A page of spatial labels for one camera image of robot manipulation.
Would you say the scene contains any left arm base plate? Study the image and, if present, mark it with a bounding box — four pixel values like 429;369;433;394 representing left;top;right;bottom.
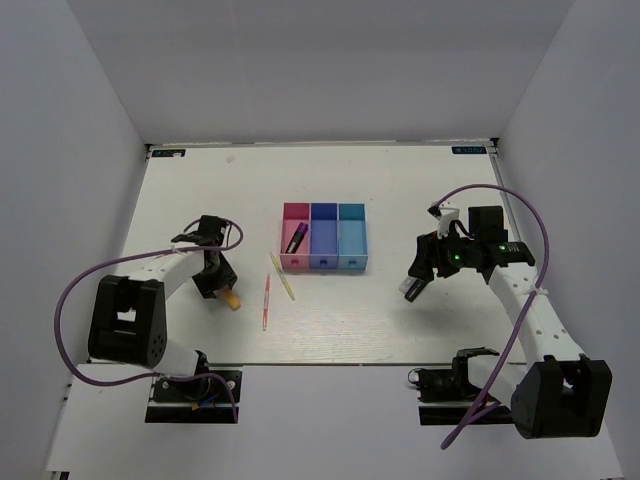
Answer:
145;368;243;425

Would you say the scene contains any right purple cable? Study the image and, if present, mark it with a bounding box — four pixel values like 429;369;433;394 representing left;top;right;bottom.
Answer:
430;182;550;449

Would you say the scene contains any yellow orange highlighter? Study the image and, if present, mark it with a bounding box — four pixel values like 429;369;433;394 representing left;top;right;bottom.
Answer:
219;288;241;311

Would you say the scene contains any black purple highlighter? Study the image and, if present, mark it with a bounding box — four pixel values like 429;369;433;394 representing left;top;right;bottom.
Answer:
285;222;309;254

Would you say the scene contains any yellow pen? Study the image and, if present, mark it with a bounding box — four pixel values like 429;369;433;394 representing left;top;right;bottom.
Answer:
269;252;295;301

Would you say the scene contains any red white pen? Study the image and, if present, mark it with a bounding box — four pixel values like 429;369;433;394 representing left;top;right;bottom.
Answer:
262;273;271;332

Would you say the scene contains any blue corner label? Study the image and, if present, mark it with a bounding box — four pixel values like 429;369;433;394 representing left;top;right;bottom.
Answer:
151;149;186;158
451;145;487;155

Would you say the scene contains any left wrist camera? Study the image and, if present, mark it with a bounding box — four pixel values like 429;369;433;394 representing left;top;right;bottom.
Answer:
193;215;229;245

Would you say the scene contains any grey orange highlighter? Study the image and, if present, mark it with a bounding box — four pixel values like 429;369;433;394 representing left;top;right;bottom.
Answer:
399;276;416;295

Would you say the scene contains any right blue corner label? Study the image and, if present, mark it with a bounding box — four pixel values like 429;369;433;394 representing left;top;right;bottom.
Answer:
451;145;487;155

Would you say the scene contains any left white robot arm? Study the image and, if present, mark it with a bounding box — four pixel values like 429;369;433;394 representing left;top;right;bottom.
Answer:
88;232;239;399

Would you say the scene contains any light blue container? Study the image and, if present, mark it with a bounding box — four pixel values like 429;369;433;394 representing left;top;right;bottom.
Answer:
338;203;368;271

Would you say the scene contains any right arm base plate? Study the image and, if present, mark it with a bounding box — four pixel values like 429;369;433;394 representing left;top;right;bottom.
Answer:
407;367;516;427

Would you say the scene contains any pink container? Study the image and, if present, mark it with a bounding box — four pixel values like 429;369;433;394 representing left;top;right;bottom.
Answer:
280;203;311;271

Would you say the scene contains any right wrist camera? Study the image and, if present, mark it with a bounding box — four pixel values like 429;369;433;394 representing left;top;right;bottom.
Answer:
427;201;460;239

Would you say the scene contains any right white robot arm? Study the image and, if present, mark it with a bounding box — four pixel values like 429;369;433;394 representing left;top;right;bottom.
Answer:
400;202;612;439

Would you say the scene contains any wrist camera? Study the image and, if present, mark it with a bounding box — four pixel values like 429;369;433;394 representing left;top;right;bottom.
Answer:
427;201;460;239
193;215;229;245

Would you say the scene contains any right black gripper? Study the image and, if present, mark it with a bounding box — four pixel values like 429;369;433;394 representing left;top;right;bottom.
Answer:
408;224;479;282

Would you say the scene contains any dark blue container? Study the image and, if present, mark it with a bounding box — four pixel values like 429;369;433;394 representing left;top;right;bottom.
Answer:
310;203;338;269

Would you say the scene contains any left blue corner label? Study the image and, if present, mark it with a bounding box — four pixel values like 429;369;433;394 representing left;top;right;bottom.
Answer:
151;149;186;158

